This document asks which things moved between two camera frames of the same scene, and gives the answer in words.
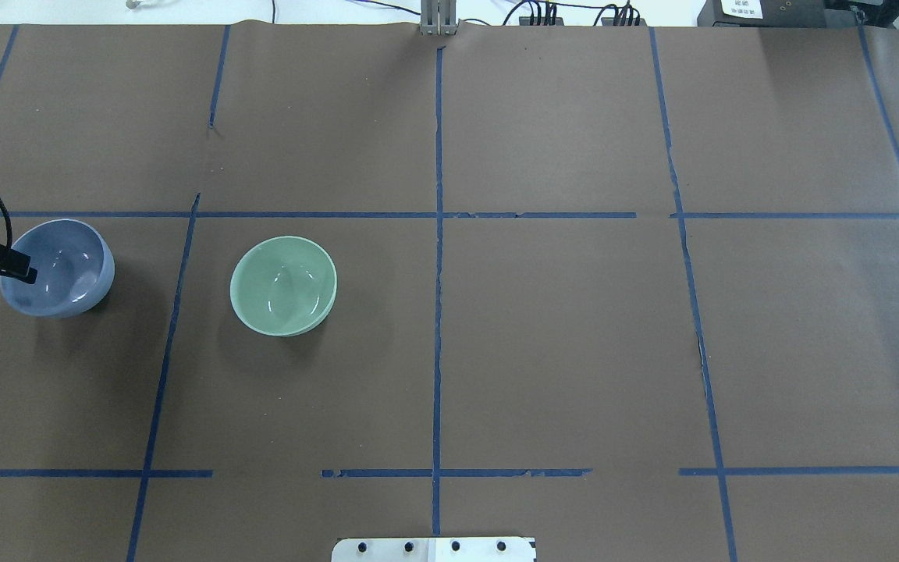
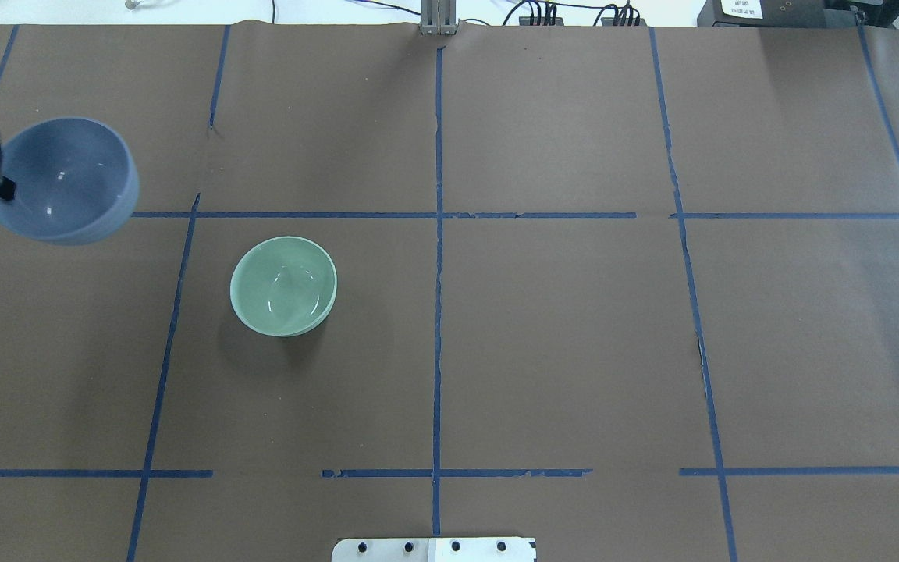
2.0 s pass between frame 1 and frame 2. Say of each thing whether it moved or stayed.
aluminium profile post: stayed
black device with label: stayed
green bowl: stayed
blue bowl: moved
